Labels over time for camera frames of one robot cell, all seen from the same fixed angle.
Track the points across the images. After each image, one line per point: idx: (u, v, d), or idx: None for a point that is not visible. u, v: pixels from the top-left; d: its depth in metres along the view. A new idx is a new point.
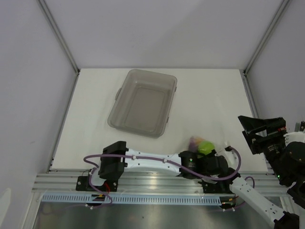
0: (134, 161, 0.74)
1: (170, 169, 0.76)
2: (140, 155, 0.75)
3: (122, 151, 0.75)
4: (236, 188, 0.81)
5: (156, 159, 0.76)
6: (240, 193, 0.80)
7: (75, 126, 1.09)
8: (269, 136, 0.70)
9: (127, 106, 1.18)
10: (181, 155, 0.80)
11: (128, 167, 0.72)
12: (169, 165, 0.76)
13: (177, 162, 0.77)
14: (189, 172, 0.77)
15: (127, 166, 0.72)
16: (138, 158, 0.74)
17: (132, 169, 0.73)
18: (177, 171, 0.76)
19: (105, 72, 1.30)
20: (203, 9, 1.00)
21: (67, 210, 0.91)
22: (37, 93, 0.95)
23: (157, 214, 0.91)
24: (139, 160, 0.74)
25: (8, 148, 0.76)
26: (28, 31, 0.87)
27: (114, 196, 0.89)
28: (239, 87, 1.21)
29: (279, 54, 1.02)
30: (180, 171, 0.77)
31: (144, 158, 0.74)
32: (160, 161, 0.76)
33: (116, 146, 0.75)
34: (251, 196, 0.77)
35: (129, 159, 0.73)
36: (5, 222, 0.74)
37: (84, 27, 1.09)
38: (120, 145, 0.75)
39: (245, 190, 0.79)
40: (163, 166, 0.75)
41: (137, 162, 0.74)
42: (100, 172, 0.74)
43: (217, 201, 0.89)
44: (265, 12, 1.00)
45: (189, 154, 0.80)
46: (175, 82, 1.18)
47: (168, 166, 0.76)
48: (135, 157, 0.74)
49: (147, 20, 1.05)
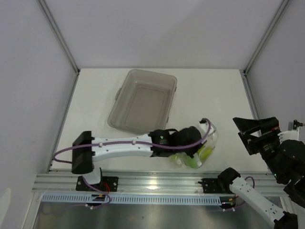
0: (101, 148, 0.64)
1: (141, 150, 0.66)
2: (107, 141, 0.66)
3: (89, 140, 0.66)
4: (236, 188, 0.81)
5: (124, 141, 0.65)
6: (240, 193, 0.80)
7: (75, 126, 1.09)
8: (263, 134, 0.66)
9: (127, 106, 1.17)
10: (151, 134, 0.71)
11: (97, 156, 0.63)
12: (140, 146, 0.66)
13: (147, 142, 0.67)
14: (162, 150, 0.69)
15: (95, 155, 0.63)
16: (105, 143, 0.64)
17: (102, 157, 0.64)
18: (148, 150, 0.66)
19: (105, 72, 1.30)
20: (203, 9, 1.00)
21: (67, 210, 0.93)
22: (37, 93, 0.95)
23: (157, 213, 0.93)
24: (106, 146, 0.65)
25: (8, 147, 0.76)
26: (27, 30, 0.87)
27: (113, 196, 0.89)
28: (239, 87, 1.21)
29: (278, 54, 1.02)
30: (152, 150, 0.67)
31: (112, 143, 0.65)
32: (128, 143, 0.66)
33: (82, 136, 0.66)
34: (251, 196, 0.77)
35: (96, 146, 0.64)
36: (5, 222, 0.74)
37: (84, 26, 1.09)
38: (86, 134, 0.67)
39: (245, 190, 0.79)
40: (133, 148, 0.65)
41: (105, 148, 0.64)
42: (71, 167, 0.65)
43: (217, 201, 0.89)
44: (265, 11, 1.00)
45: (159, 132, 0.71)
46: (175, 82, 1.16)
47: (138, 147, 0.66)
48: (102, 143, 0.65)
49: (147, 20, 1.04)
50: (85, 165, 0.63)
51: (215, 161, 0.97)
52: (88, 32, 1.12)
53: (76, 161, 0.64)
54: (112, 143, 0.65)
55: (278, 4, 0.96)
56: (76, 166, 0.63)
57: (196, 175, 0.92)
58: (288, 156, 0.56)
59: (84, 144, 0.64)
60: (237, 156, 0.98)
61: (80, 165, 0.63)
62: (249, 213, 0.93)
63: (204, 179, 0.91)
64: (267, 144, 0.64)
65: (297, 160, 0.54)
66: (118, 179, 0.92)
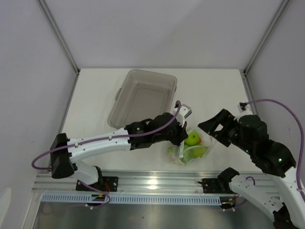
0: (78, 148, 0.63)
1: (119, 143, 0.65)
2: (84, 140, 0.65)
3: (65, 142, 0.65)
4: (235, 185, 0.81)
5: (99, 138, 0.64)
6: (239, 189, 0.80)
7: (75, 126, 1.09)
8: (226, 123, 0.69)
9: (127, 106, 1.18)
10: (127, 127, 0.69)
11: (76, 156, 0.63)
12: (117, 140, 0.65)
13: (122, 134, 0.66)
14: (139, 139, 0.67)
15: (72, 156, 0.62)
16: (82, 143, 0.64)
17: (81, 156, 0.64)
18: (127, 143, 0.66)
19: (105, 72, 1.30)
20: (203, 9, 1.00)
21: (67, 210, 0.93)
22: (37, 93, 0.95)
23: (157, 214, 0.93)
24: (84, 145, 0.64)
25: (8, 147, 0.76)
26: (27, 30, 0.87)
27: (113, 196, 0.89)
28: (239, 87, 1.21)
29: (278, 54, 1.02)
30: (130, 142, 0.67)
31: (89, 142, 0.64)
32: (105, 139, 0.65)
33: (57, 139, 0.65)
34: (250, 191, 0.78)
35: (72, 147, 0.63)
36: (5, 222, 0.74)
37: (84, 26, 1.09)
38: (61, 136, 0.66)
39: (243, 186, 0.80)
40: (110, 143, 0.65)
41: (82, 147, 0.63)
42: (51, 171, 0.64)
43: (217, 201, 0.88)
44: (265, 11, 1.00)
45: (136, 124, 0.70)
46: (175, 82, 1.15)
47: (116, 141, 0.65)
48: (77, 143, 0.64)
49: (147, 20, 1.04)
50: (64, 167, 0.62)
51: (215, 161, 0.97)
52: (88, 33, 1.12)
53: (54, 164, 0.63)
54: (88, 141, 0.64)
55: (278, 4, 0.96)
56: (55, 169, 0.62)
57: (196, 175, 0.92)
58: (242, 125, 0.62)
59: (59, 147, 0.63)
60: (237, 156, 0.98)
61: (59, 167, 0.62)
62: (249, 213, 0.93)
63: (204, 179, 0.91)
64: (232, 131, 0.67)
65: (250, 126, 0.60)
66: (118, 179, 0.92)
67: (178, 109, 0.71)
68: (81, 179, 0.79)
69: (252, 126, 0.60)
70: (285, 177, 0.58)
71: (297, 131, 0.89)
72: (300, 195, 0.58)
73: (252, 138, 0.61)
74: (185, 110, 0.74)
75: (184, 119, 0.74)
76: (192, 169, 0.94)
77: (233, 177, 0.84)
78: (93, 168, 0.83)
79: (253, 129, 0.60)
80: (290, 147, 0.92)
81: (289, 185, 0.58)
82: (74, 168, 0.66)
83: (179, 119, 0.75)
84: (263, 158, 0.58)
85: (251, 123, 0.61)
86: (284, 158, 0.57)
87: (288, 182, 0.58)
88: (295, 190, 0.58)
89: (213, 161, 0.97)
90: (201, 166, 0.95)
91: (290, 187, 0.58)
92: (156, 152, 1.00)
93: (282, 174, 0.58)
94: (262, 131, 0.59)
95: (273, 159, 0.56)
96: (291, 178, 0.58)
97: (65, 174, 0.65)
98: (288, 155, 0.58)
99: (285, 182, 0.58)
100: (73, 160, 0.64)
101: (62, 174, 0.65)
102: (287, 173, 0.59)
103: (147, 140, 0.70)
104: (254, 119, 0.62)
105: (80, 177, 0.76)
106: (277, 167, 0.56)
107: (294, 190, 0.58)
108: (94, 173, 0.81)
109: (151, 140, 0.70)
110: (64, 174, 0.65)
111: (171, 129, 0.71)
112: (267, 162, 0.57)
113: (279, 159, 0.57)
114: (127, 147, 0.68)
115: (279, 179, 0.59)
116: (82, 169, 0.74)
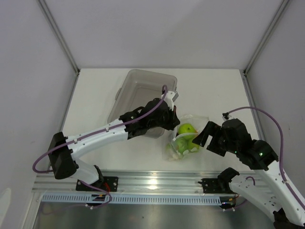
0: (78, 143, 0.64)
1: (117, 134, 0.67)
2: (82, 135, 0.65)
3: (63, 140, 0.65)
4: (235, 185, 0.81)
5: (97, 131, 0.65)
6: (239, 190, 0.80)
7: (75, 126, 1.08)
8: (215, 134, 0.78)
9: (127, 106, 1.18)
10: (122, 117, 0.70)
11: (76, 151, 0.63)
12: (115, 130, 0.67)
13: (117, 124, 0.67)
14: (135, 126, 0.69)
15: (73, 152, 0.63)
16: (81, 138, 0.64)
17: (81, 151, 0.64)
18: (124, 132, 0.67)
19: (105, 72, 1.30)
20: (203, 10, 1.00)
21: (67, 210, 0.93)
22: (37, 93, 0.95)
23: (157, 214, 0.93)
24: (83, 140, 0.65)
25: (8, 147, 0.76)
26: (28, 31, 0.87)
27: (114, 196, 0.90)
28: (239, 87, 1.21)
29: (278, 54, 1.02)
30: (127, 131, 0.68)
31: (87, 136, 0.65)
32: (102, 131, 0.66)
33: (55, 139, 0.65)
34: (250, 191, 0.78)
35: (72, 144, 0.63)
36: (5, 222, 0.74)
37: (84, 26, 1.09)
38: (58, 135, 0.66)
39: (244, 186, 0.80)
40: (108, 135, 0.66)
41: (81, 143, 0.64)
42: (53, 172, 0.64)
43: (218, 201, 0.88)
44: (265, 12, 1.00)
45: (129, 113, 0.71)
46: (175, 82, 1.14)
47: (114, 132, 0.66)
48: (76, 139, 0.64)
49: (147, 20, 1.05)
50: (66, 165, 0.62)
51: (215, 161, 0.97)
52: (88, 32, 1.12)
53: (55, 164, 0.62)
54: (87, 136, 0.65)
55: (278, 5, 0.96)
56: (57, 169, 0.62)
57: (196, 175, 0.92)
58: (225, 128, 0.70)
59: (59, 145, 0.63)
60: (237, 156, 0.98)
61: (61, 166, 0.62)
62: (249, 213, 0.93)
63: (204, 179, 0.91)
64: (220, 139, 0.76)
65: (230, 128, 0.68)
66: (118, 179, 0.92)
67: (165, 94, 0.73)
68: (81, 179, 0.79)
69: (231, 126, 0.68)
70: (268, 170, 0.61)
71: (296, 131, 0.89)
72: (287, 187, 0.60)
73: (234, 138, 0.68)
74: (172, 94, 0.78)
75: (172, 102, 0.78)
76: (193, 169, 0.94)
77: (233, 177, 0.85)
78: (93, 167, 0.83)
79: (233, 129, 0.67)
80: (290, 147, 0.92)
81: (274, 178, 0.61)
82: (76, 165, 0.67)
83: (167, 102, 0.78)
84: (247, 155, 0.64)
85: (231, 125, 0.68)
86: (265, 152, 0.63)
87: (272, 175, 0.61)
88: (280, 182, 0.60)
89: (213, 161, 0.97)
90: (201, 165, 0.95)
91: (275, 180, 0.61)
92: (156, 151, 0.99)
93: (265, 167, 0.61)
94: (241, 131, 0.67)
95: (255, 154, 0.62)
96: (275, 171, 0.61)
97: (67, 173, 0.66)
98: (268, 149, 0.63)
99: (269, 174, 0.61)
100: (75, 156, 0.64)
101: (65, 173, 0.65)
102: (269, 166, 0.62)
103: (142, 127, 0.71)
104: (235, 121, 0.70)
105: (80, 177, 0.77)
106: (258, 160, 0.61)
107: (279, 182, 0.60)
108: (94, 171, 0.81)
109: (146, 126, 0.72)
110: (66, 173, 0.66)
111: (163, 114, 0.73)
112: (251, 158, 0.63)
113: (260, 153, 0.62)
114: (126, 136, 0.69)
115: (264, 173, 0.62)
116: (82, 168, 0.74)
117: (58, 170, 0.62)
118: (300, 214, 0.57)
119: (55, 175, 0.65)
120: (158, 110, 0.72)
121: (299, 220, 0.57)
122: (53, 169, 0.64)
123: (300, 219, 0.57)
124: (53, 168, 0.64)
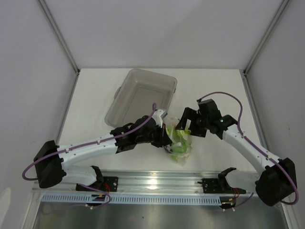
0: (69, 153, 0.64)
1: (107, 147, 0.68)
2: (73, 146, 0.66)
3: (54, 149, 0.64)
4: (229, 176, 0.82)
5: (89, 142, 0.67)
6: (233, 177, 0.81)
7: (75, 126, 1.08)
8: (193, 117, 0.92)
9: (126, 106, 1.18)
10: (113, 131, 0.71)
11: (67, 161, 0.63)
12: (106, 143, 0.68)
13: (110, 138, 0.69)
14: (125, 142, 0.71)
15: (63, 161, 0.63)
16: (72, 148, 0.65)
17: (72, 162, 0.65)
18: (114, 146, 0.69)
19: (105, 72, 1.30)
20: (203, 10, 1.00)
21: (67, 210, 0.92)
22: (37, 94, 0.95)
23: (157, 214, 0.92)
24: (74, 150, 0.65)
25: (8, 147, 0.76)
26: (28, 30, 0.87)
27: (114, 196, 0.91)
28: (239, 87, 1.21)
29: (278, 54, 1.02)
30: (116, 145, 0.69)
31: (79, 147, 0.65)
32: (94, 144, 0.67)
33: (45, 147, 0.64)
34: (242, 176, 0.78)
35: (63, 153, 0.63)
36: (4, 222, 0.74)
37: (84, 26, 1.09)
38: (49, 144, 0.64)
39: (236, 175, 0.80)
40: (99, 148, 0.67)
41: (72, 153, 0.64)
42: (38, 182, 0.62)
43: (217, 201, 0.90)
44: (265, 12, 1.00)
45: (119, 129, 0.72)
46: (175, 83, 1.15)
47: (105, 145, 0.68)
48: (68, 149, 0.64)
49: (147, 19, 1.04)
50: (54, 174, 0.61)
51: (215, 161, 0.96)
52: (88, 33, 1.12)
53: (42, 172, 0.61)
54: (78, 146, 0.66)
55: (278, 5, 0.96)
56: (45, 177, 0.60)
57: (196, 175, 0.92)
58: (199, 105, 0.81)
59: (49, 154, 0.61)
60: (235, 156, 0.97)
61: (49, 175, 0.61)
62: (250, 213, 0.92)
63: (204, 179, 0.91)
64: (198, 119, 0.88)
65: (201, 104, 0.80)
66: (118, 179, 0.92)
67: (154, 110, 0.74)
68: (80, 182, 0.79)
69: (202, 103, 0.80)
70: (228, 130, 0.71)
71: (296, 131, 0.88)
72: (246, 140, 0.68)
73: (205, 112, 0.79)
74: (161, 112, 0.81)
75: (161, 120, 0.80)
76: (193, 168, 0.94)
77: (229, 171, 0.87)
78: (90, 168, 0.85)
79: (202, 105, 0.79)
80: (290, 146, 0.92)
81: (234, 135, 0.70)
82: (66, 174, 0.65)
83: (157, 120, 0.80)
84: (213, 124, 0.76)
85: (203, 102, 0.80)
86: (227, 120, 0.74)
87: (231, 133, 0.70)
88: (239, 137, 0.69)
89: (213, 161, 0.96)
90: (201, 165, 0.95)
91: (235, 136, 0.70)
92: (156, 151, 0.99)
93: (224, 127, 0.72)
94: (211, 106, 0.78)
95: (218, 121, 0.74)
96: (234, 130, 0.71)
97: (53, 182, 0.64)
98: (229, 118, 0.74)
99: (229, 133, 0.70)
100: (64, 166, 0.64)
101: (51, 182, 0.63)
102: (229, 127, 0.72)
103: (131, 142, 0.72)
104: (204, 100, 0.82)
105: (76, 180, 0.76)
106: (219, 125, 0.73)
107: (239, 137, 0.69)
108: (91, 173, 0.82)
109: (134, 141, 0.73)
110: (53, 182, 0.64)
111: (151, 130, 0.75)
112: (215, 126, 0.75)
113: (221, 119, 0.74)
114: (115, 150, 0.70)
115: (226, 135, 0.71)
116: (74, 172, 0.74)
117: (45, 179, 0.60)
118: (261, 160, 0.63)
119: (40, 184, 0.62)
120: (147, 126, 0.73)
121: (261, 165, 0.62)
122: (39, 177, 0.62)
123: (261, 164, 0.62)
124: (38, 176, 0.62)
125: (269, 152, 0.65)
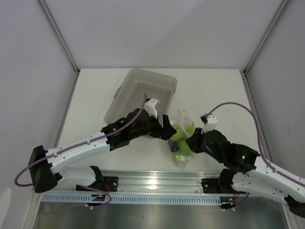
0: (58, 158, 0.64)
1: (98, 146, 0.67)
2: (62, 149, 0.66)
3: (43, 154, 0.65)
4: (238, 185, 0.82)
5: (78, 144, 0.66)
6: (243, 188, 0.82)
7: (74, 126, 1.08)
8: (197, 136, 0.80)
9: (126, 106, 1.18)
10: (104, 129, 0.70)
11: (56, 165, 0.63)
12: (96, 143, 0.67)
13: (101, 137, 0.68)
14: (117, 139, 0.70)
15: (53, 166, 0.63)
16: (60, 152, 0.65)
17: (62, 165, 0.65)
18: (105, 144, 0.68)
19: (105, 73, 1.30)
20: (203, 11, 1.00)
21: (68, 210, 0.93)
22: (37, 95, 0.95)
23: (157, 214, 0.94)
24: (63, 154, 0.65)
25: (7, 148, 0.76)
26: (28, 31, 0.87)
27: (114, 196, 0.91)
28: (238, 87, 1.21)
29: (278, 55, 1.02)
30: (108, 143, 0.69)
31: (67, 150, 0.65)
32: (84, 144, 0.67)
33: (35, 153, 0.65)
34: (256, 186, 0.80)
35: (52, 158, 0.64)
36: (5, 222, 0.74)
37: (83, 26, 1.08)
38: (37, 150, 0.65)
39: (247, 182, 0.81)
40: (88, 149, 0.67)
41: (61, 157, 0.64)
42: (34, 187, 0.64)
43: (217, 201, 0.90)
44: (265, 13, 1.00)
45: (112, 125, 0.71)
46: (175, 84, 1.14)
47: (95, 144, 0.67)
48: (56, 153, 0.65)
49: (146, 20, 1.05)
50: (46, 178, 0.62)
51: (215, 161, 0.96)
52: (88, 33, 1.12)
53: (35, 178, 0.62)
54: (66, 150, 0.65)
55: (278, 5, 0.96)
56: (37, 183, 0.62)
57: (196, 175, 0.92)
58: (208, 144, 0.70)
59: (38, 160, 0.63)
60: None
61: (41, 180, 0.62)
62: (249, 212, 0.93)
63: (204, 179, 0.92)
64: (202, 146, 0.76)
65: (213, 142, 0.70)
66: (118, 179, 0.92)
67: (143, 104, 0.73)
68: (80, 182, 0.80)
69: (215, 141, 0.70)
70: (257, 168, 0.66)
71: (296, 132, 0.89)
72: (278, 174, 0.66)
73: (218, 150, 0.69)
74: (154, 101, 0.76)
75: (155, 109, 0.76)
76: (193, 169, 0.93)
77: (232, 177, 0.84)
78: (89, 168, 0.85)
79: (216, 142, 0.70)
80: (290, 147, 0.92)
81: (265, 172, 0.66)
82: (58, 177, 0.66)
83: (150, 110, 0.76)
84: (234, 163, 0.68)
85: (212, 139, 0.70)
86: (246, 153, 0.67)
87: (261, 170, 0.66)
88: (271, 172, 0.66)
89: (213, 161, 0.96)
90: (200, 165, 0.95)
91: (266, 172, 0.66)
92: (156, 151, 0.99)
93: (252, 167, 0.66)
94: (223, 141, 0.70)
95: (240, 161, 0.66)
96: (262, 165, 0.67)
97: (48, 185, 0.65)
98: (248, 149, 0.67)
99: (259, 171, 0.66)
100: (55, 170, 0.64)
101: (45, 186, 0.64)
102: (256, 164, 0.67)
103: (124, 138, 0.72)
104: (213, 134, 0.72)
105: (73, 182, 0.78)
106: (244, 164, 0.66)
107: (270, 172, 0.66)
108: (90, 173, 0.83)
109: (128, 137, 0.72)
110: (48, 186, 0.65)
111: (145, 124, 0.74)
112: (238, 165, 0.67)
113: (243, 156, 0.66)
114: (107, 148, 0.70)
115: (254, 171, 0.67)
116: (69, 174, 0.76)
117: (37, 184, 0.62)
118: (302, 192, 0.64)
119: (35, 189, 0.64)
120: (138, 121, 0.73)
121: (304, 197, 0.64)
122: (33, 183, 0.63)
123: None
124: (33, 182, 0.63)
125: (301, 179, 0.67)
